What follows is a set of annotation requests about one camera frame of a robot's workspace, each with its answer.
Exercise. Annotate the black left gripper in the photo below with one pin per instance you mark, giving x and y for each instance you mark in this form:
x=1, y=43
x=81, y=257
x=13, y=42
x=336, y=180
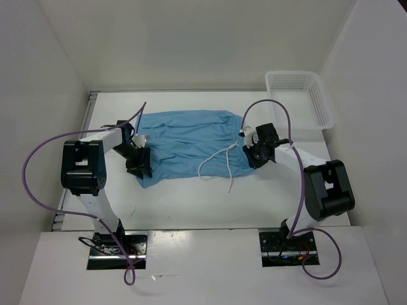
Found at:
x=142, y=164

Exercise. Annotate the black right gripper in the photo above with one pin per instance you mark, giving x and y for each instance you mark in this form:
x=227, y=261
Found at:
x=255, y=164

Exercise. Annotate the light blue shorts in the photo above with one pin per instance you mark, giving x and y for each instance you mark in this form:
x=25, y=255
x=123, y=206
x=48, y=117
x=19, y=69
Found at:
x=199, y=143

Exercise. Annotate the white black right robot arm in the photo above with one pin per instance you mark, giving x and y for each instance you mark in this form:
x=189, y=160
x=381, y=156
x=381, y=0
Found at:
x=325, y=186

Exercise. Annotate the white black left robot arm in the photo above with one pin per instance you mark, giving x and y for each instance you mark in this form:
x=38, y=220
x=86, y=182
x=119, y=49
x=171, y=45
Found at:
x=107, y=225

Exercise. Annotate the white perforated plastic basket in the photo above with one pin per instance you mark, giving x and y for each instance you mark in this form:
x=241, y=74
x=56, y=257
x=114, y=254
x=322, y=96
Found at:
x=303, y=98

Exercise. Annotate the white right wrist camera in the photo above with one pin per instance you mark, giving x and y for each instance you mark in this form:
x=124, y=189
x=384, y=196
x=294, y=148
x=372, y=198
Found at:
x=249, y=136

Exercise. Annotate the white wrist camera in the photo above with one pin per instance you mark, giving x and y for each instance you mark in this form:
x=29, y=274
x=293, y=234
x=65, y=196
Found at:
x=249, y=136
x=140, y=141

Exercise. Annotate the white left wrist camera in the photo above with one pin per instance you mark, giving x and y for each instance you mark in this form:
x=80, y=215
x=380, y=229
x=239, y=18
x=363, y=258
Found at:
x=140, y=141

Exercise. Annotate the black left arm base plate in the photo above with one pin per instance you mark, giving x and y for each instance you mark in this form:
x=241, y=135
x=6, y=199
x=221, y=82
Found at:
x=106, y=255

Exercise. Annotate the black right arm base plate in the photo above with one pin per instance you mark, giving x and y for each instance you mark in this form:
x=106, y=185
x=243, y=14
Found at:
x=276, y=252

